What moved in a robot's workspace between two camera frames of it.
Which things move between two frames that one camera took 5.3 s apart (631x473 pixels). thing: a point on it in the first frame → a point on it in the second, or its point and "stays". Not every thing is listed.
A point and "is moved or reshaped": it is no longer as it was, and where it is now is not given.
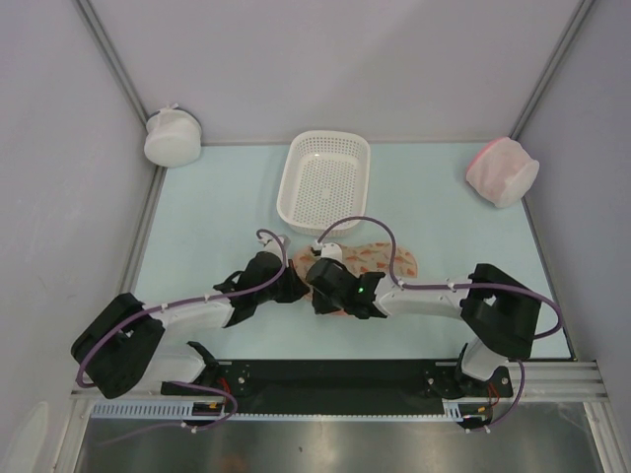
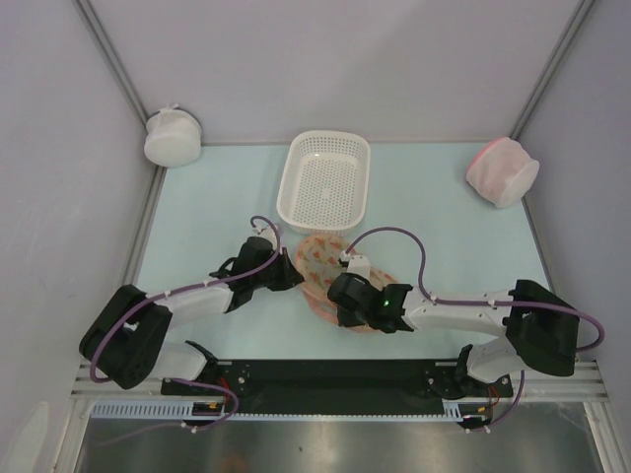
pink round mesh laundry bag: [502, 171] stays
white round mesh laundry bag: [173, 139] stays
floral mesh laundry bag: [373, 257] is moved or reshaped
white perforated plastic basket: [324, 180] stays
